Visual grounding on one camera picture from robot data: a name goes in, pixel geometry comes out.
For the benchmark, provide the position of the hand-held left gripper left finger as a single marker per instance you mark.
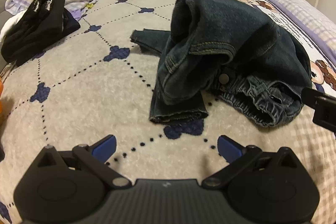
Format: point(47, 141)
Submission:
point(106, 147)

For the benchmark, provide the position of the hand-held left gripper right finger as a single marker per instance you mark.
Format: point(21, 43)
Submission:
point(229, 150)

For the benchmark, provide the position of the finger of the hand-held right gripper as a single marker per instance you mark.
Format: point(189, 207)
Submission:
point(324, 108)

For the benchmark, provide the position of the dark denim jeans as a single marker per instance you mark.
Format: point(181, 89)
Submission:
point(223, 29)

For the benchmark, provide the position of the black clothes pile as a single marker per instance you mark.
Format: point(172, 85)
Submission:
point(39, 29)

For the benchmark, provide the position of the beige bear printed blanket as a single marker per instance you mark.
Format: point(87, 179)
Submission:
point(92, 82)

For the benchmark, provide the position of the purple plaid quilt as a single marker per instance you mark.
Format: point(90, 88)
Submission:
point(296, 8)

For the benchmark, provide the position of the dark purple folded garment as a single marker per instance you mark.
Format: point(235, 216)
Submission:
point(72, 20)

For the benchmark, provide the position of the white cloth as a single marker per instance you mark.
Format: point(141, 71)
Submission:
point(10, 22)

